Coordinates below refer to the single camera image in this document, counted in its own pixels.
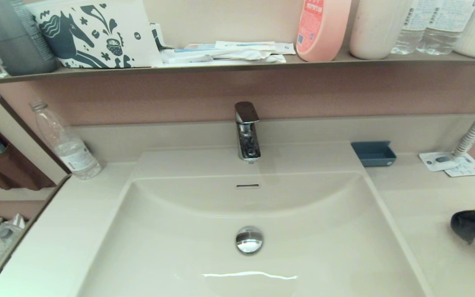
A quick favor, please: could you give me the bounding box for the white instruction leaflet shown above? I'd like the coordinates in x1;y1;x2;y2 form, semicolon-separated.
444;155;475;177

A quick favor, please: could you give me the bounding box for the brown wall shelf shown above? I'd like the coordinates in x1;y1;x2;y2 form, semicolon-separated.
0;50;475;86

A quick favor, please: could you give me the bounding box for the clear labelled water bottle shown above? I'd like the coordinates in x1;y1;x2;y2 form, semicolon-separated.
390;0;428;55
415;0;475;56

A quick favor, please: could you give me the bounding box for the white packet with blue stripe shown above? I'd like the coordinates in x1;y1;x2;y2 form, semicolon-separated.
173;44;221;54

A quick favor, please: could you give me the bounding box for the chrome faucet spout body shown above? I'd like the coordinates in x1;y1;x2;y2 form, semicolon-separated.
237;122;261;163

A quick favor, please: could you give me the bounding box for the pink lotion bottle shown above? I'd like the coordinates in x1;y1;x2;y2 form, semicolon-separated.
295;0;351;62

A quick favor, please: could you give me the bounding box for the chrome faucet lever handle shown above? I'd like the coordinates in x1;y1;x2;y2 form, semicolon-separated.
234;102;260;124

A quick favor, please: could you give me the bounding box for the chrome sink drain stopper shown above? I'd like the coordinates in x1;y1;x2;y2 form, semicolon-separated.
236;226;264;255

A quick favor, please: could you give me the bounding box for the small white sachet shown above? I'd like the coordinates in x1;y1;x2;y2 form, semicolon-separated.
274;42;296;55

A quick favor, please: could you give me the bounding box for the white toothbrush packet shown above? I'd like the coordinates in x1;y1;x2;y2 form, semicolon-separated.
215;40;278;52

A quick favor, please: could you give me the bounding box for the cream cylindrical cup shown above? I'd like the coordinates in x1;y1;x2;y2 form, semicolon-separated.
349;0;412;60

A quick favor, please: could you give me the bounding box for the small white patterned box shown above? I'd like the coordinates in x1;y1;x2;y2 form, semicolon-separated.
151;23;172;50

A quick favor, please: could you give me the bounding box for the horse pattern white box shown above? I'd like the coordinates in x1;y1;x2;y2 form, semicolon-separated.
27;0;163;69

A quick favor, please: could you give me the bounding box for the crumpled white plastic wrapper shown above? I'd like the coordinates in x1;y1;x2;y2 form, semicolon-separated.
160;49;287;67

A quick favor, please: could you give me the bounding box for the dark grey bottle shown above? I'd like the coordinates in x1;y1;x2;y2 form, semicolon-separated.
0;0;58;76

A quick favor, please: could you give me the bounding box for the clear plastic water bottle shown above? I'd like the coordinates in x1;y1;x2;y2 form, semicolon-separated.
30;101;102;180

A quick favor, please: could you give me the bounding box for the brown hanging pouch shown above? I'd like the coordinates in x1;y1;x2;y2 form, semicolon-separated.
0;119;56;191

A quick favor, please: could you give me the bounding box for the blue plastic soap dish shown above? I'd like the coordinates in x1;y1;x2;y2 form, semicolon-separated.
350;141;397;167

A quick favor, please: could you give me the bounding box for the white ceramic sink basin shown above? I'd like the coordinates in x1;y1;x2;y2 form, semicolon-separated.
76;142;428;297

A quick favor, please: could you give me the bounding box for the white sachet with grey print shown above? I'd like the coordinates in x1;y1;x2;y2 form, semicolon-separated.
418;152;461;172

